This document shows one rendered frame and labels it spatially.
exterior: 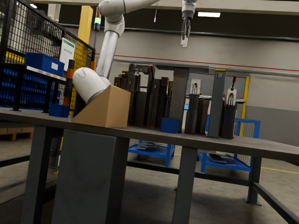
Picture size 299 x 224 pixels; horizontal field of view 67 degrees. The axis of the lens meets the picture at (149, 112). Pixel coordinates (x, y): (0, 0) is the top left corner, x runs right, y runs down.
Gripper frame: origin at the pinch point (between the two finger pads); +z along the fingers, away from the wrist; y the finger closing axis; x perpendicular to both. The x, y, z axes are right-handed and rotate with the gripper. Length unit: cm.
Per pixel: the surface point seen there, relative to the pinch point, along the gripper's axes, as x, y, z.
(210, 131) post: -26, 0, 61
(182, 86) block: -3.7, -4.0, 32.5
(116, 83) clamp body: 52, -1, 33
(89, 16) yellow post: 139, 54, -54
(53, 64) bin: 102, -20, 24
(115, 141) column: 13, -53, 71
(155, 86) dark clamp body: 19.8, 3.5, 32.8
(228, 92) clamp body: -31.9, 17.8, 31.4
